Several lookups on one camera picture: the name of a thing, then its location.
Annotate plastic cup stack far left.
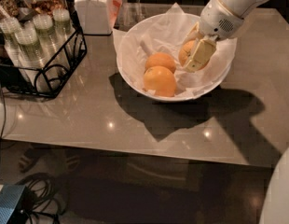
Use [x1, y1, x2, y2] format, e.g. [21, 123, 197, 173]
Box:
[0, 17, 29, 82]

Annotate orange packet behind canister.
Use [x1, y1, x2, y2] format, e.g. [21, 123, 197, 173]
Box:
[107, 0, 122, 28]

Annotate black cable coil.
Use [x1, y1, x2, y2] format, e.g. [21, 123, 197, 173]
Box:
[15, 172, 71, 224]

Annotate back left orange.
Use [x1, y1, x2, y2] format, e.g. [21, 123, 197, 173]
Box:
[145, 52, 176, 73]

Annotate black hanging cable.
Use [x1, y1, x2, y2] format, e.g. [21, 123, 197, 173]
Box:
[0, 75, 7, 176]

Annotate white bowl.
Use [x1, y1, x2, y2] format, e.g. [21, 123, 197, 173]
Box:
[116, 12, 236, 103]

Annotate plastic cup stack middle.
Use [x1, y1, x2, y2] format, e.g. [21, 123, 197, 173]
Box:
[33, 14, 69, 77]

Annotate front orange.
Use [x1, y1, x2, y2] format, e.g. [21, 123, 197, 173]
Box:
[143, 66, 176, 97]

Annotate plastic cup stack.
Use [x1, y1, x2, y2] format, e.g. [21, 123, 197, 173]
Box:
[0, 17, 29, 82]
[15, 28, 59, 93]
[33, 14, 69, 77]
[53, 8, 75, 52]

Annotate white paper liner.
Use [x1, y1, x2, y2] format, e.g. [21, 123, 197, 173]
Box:
[112, 2, 238, 99]

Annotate plastic cup stack front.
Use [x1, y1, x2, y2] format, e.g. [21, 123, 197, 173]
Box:
[15, 28, 59, 93]

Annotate orange with stem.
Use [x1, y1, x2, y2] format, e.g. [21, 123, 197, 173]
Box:
[178, 41, 210, 72]

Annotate plastic cup stack right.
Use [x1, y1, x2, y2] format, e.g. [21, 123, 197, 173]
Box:
[53, 8, 75, 52]

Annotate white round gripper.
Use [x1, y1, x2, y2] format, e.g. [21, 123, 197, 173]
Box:
[182, 0, 243, 73]

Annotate blue grey box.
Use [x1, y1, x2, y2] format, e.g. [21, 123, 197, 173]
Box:
[0, 185, 26, 224]

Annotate white ceramic canister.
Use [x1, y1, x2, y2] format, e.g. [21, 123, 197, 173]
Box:
[75, 0, 112, 35]

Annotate black wire rack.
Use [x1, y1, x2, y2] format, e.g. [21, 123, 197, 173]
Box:
[0, 0, 87, 98]

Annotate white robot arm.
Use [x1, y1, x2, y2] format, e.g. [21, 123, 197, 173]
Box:
[184, 0, 289, 224]

